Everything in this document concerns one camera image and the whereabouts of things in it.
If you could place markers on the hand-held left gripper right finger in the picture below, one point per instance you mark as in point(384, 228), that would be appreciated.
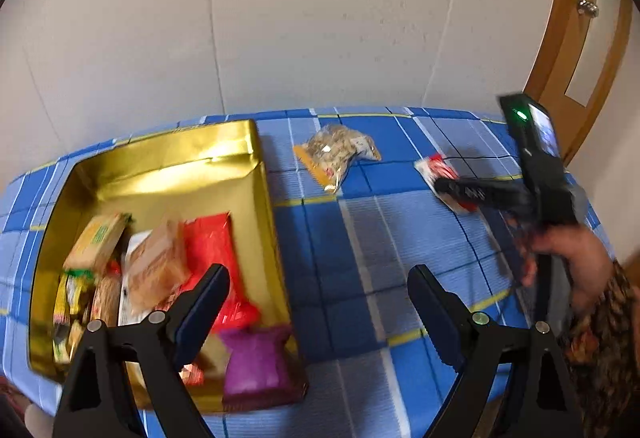
point(435, 313)

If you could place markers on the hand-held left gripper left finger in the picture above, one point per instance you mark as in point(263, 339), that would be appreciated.
point(200, 318)

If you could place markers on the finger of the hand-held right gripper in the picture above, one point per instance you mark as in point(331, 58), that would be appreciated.
point(490, 190)
point(500, 204)

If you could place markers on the red white snack packet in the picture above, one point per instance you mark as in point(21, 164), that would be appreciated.
point(435, 167)

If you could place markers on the orange pastry packet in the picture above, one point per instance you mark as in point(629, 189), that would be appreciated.
point(155, 263)

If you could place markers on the red gold-print snack packet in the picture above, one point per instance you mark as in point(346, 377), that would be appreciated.
point(212, 243)

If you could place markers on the long brown snack bar packet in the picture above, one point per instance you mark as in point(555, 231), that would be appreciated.
point(106, 300)

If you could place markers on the green snack packet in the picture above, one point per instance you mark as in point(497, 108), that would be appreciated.
point(75, 298)

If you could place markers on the gold gift box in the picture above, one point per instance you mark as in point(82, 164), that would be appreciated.
point(165, 178)

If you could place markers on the person's right forearm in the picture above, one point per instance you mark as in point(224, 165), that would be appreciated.
point(605, 348)

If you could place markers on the person's right hand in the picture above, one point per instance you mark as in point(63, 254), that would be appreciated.
point(580, 258)

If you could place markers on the purple snack packet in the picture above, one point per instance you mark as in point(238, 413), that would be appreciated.
point(255, 358)

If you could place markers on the blue plaid tablecloth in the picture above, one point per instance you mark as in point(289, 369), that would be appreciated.
point(380, 238)

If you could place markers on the tan packet with green label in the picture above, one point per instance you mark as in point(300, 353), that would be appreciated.
point(97, 238)

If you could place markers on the wooden door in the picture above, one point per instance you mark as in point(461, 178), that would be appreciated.
point(560, 42)

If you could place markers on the clear nut mix packet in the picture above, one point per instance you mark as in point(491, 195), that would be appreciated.
point(335, 150)

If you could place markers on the metal door knob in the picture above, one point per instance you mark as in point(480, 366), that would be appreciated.
point(587, 6)

